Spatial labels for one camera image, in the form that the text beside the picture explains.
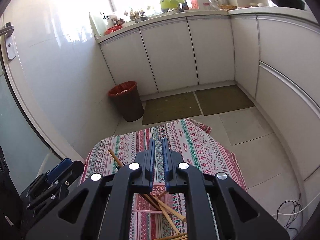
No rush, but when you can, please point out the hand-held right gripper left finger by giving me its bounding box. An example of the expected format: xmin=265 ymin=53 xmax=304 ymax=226
xmin=25 ymin=137 xmax=157 ymax=240

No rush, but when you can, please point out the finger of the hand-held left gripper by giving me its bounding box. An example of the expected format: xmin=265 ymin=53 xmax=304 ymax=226
xmin=26 ymin=160 xmax=85 ymax=210
xmin=27 ymin=158 xmax=73 ymax=198

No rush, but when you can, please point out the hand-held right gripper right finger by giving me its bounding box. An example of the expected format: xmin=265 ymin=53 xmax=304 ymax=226
xmin=161 ymin=137 xmax=291 ymax=240

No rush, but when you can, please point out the pink perforated plastic basket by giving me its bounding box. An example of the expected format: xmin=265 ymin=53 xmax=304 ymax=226
xmin=132 ymin=183 xmax=191 ymax=214

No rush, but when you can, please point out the bamboo chopstick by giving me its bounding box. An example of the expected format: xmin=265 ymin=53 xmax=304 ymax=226
xmin=108 ymin=149 xmax=126 ymax=169
xmin=152 ymin=196 xmax=188 ymax=223
xmin=142 ymin=193 xmax=181 ymax=234

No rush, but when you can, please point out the pile of bamboo chopsticks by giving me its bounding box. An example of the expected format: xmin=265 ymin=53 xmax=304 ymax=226
xmin=166 ymin=231 xmax=188 ymax=240

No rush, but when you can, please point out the patterned striped tablecloth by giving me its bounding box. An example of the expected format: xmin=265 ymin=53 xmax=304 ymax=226
xmin=78 ymin=118 xmax=248 ymax=240

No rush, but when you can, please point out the olive floor mat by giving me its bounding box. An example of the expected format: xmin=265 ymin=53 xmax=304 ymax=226
xmin=194 ymin=84 xmax=256 ymax=116
xmin=141 ymin=91 xmax=202 ymax=126

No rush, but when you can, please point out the brown trash bin red liner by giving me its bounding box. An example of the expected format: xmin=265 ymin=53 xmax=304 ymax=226
xmin=107 ymin=80 xmax=145 ymax=122

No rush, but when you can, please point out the frosted glass sliding door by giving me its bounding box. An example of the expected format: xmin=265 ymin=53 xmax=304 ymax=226
xmin=0 ymin=12 xmax=85 ymax=172

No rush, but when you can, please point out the white cabinet door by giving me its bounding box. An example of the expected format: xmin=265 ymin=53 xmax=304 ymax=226
xmin=230 ymin=15 xmax=260 ymax=100
xmin=139 ymin=21 xmax=199 ymax=92
xmin=187 ymin=16 xmax=236 ymax=86
xmin=100 ymin=27 xmax=158 ymax=93

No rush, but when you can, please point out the white cabinet drawer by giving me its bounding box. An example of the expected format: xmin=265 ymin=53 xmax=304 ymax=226
xmin=254 ymin=64 xmax=320 ymax=181
xmin=257 ymin=16 xmax=320 ymax=98

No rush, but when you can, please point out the red bowl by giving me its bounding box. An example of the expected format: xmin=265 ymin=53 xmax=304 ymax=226
xmin=104 ymin=24 xmax=123 ymax=36

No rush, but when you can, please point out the white cutting board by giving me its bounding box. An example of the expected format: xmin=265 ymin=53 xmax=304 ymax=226
xmin=88 ymin=12 xmax=108 ymax=37

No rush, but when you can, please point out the white kitchen countertop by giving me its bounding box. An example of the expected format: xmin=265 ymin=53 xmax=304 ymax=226
xmin=95 ymin=6 xmax=320 ymax=44

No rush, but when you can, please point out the green plastic bowl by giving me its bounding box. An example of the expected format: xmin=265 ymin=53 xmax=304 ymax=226
xmin=159 ymin=0 xmax=185 ymax=11

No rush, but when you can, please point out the black cable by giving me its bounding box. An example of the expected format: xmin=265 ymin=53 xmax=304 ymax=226
xmin=276 ymin=200 xmax=304 ymax=231

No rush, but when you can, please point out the metal door handle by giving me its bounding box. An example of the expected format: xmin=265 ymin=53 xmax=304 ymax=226
xmin=1 ymin=22 xmax=16 ymax=61

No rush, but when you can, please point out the white cable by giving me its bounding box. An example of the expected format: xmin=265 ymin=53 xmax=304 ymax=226
xmin=272 ymin=201 xmax=311 ymax=218

